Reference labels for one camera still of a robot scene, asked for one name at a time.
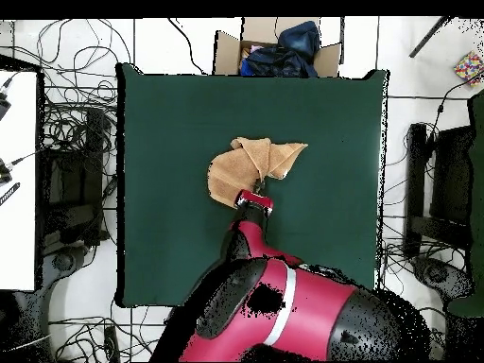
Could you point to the tan terry towel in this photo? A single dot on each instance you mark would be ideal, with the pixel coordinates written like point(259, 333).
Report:
point(230, 174)

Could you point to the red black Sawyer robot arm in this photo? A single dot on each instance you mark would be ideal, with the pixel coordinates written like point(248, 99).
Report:
point(314, 310)

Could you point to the black flat bar tool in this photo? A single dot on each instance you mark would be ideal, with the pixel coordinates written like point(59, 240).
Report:
point(9, 193)

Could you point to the dark green table cloth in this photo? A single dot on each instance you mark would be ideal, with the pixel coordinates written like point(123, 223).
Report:
point(170, 132)

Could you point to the dark blue clothes pile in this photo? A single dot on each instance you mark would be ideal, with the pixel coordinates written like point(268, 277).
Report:
point(287, 56)

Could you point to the open cardboard box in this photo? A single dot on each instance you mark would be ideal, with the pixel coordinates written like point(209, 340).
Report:
point(227, 53)

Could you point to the black power strip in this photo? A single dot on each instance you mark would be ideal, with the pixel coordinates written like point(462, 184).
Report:
point(111, 342)

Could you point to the dark slanted rod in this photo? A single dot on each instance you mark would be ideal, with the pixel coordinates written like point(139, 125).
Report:
point(429, 38)

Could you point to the white side table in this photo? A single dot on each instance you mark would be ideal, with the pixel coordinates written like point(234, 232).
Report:
point(19, 189)

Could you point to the multicoloured patterned box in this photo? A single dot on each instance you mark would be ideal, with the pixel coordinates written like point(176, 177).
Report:
point(469, 68)

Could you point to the black metal stand frame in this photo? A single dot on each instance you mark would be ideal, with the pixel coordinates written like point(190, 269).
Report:
point(94, 170)
point(416, 170)

